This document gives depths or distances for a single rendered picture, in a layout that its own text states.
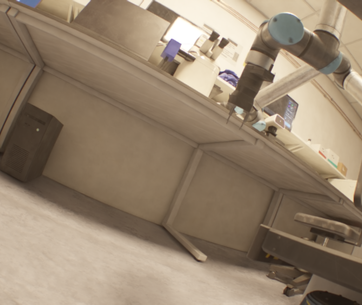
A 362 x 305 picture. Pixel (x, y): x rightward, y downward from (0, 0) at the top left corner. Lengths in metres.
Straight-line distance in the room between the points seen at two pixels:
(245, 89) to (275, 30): 0.22
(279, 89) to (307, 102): 2.05
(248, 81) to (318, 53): 0.23
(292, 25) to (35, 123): 1.20
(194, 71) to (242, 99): 0.47
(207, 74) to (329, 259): 1.05
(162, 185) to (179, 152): 0.30
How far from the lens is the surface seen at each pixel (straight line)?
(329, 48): 0.70
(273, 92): 1.19
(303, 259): 0.26
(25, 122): 1.31
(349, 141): 4.16
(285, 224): 2.75
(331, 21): 0.74
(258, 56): 0.73
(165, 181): 1.86
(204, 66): 1.18
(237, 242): 2.34
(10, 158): 1.33
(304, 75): 1.18
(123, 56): 1.02
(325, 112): 3.55
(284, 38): 0.63
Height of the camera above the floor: 0.32
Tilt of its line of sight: 9 degrees up
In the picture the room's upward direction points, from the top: 24 degrees clockwise
